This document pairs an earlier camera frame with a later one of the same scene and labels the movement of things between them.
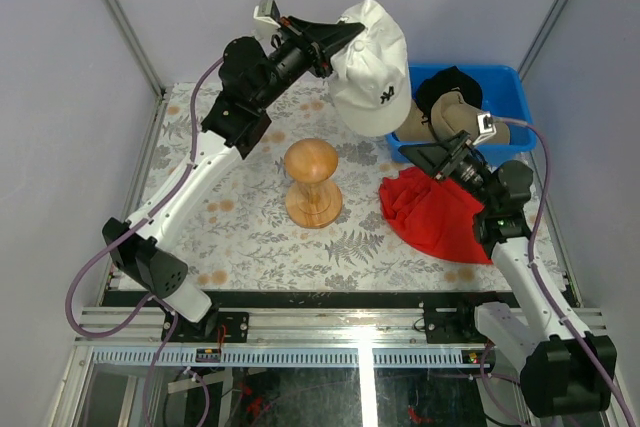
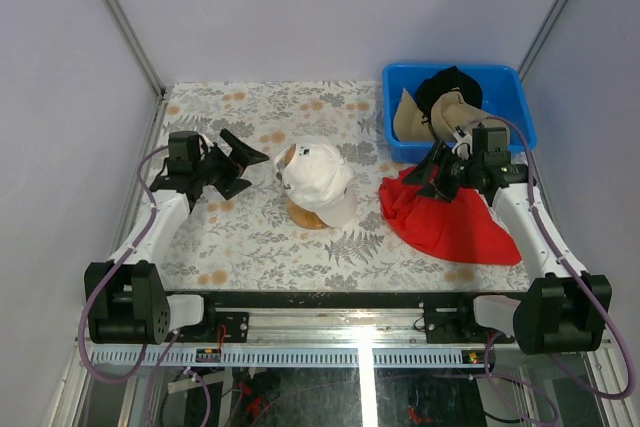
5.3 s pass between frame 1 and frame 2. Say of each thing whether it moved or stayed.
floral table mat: stayed
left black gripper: moved
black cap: stayed
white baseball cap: moved
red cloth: stayed
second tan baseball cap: stayed
